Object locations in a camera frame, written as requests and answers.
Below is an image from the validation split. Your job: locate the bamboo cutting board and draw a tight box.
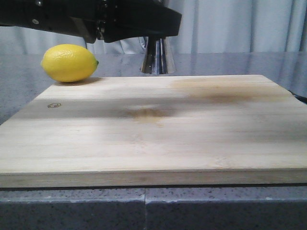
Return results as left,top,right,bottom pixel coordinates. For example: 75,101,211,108
0,75,307,188

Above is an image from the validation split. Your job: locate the yellow lemon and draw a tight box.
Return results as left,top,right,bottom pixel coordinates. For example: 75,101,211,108
41,44,99,83

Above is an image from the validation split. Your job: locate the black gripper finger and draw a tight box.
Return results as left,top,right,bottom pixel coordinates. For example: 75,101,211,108
97,0,182,43

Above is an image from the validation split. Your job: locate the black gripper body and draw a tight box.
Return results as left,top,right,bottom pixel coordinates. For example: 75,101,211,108
0,0,104,44

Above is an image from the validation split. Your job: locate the steel double jigger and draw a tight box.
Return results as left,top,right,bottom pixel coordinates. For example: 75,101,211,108
141,37,176,75

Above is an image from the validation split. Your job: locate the grey curtain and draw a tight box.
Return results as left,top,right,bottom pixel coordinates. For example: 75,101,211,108
0,0,307,54

